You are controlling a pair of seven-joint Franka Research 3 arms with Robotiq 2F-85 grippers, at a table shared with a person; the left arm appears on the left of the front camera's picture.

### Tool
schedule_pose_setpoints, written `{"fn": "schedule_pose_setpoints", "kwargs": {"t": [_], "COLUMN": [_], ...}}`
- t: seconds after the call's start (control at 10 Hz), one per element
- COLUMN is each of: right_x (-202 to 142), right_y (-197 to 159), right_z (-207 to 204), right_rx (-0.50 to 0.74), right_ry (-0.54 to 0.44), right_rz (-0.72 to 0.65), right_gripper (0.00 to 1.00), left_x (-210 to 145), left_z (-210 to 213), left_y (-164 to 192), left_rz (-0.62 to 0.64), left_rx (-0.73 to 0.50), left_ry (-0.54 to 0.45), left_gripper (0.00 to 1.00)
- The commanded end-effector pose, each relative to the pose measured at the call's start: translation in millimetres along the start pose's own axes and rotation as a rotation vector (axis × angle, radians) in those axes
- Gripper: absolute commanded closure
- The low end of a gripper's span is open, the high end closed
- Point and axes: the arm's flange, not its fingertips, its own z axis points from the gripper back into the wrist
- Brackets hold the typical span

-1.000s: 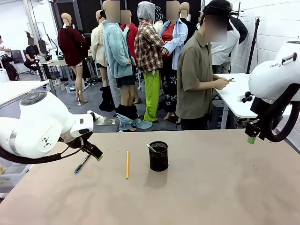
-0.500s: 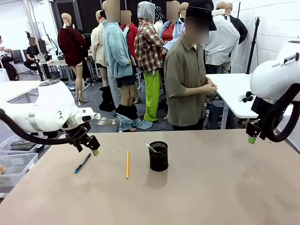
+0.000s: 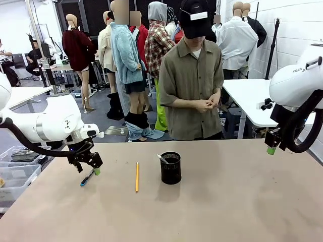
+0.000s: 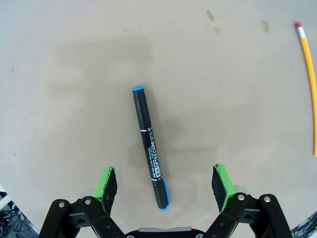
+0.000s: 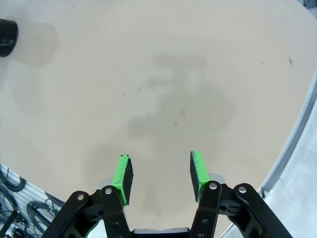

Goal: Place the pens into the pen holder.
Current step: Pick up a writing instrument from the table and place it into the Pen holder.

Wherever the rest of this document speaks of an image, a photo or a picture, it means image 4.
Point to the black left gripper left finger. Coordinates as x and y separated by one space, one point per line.
99 198

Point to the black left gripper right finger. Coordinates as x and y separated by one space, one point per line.
230 198

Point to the yellow pencil with pink eraser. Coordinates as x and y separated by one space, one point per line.
308 79

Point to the black marker with blue caps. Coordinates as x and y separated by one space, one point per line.
150 148

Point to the white table leg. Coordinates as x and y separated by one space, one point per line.
4 201

